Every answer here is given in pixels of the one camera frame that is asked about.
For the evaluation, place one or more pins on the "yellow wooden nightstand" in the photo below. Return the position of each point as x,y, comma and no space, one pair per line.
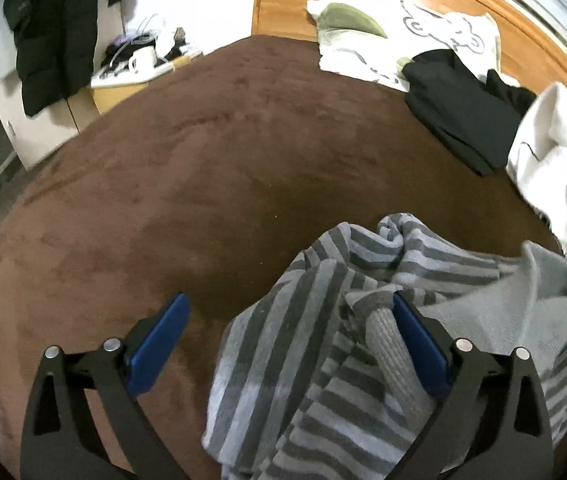
113,97

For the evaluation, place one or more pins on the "black hanging coat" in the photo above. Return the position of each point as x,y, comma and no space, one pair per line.
48,50

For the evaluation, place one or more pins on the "gray striped sweater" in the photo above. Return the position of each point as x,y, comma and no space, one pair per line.
313,310

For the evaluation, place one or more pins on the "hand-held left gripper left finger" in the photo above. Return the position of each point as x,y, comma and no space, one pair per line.
158,340

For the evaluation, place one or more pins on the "white garment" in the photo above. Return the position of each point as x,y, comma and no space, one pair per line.
563,170

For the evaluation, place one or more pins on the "black garment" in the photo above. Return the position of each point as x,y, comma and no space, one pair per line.
463,110

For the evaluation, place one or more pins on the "white mug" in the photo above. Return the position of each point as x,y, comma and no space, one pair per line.
144,59

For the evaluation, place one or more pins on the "white bear print pillow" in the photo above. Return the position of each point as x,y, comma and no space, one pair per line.
353,62

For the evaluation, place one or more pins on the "white wardrobe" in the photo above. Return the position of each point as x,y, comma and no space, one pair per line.
13,125

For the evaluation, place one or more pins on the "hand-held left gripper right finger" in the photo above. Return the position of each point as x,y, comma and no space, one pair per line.
421,345

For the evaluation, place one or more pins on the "brown blanket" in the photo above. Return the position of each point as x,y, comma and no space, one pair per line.
163,185

